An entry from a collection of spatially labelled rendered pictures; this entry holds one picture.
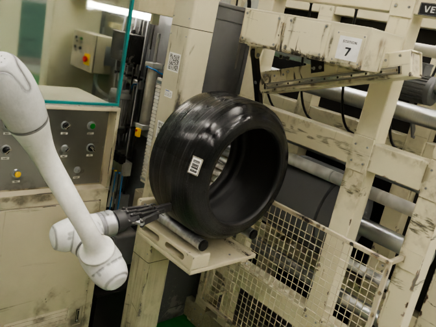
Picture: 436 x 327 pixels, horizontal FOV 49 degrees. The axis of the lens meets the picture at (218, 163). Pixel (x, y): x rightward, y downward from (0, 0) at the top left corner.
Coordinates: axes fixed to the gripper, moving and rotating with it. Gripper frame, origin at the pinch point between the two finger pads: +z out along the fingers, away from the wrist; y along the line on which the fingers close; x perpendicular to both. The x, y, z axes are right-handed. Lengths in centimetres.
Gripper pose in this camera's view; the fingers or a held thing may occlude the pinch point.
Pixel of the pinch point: (162, 208)
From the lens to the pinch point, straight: 175.1
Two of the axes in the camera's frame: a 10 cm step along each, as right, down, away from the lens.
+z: 7.4, -1.6, 6.6
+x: -1.0, 9.3, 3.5
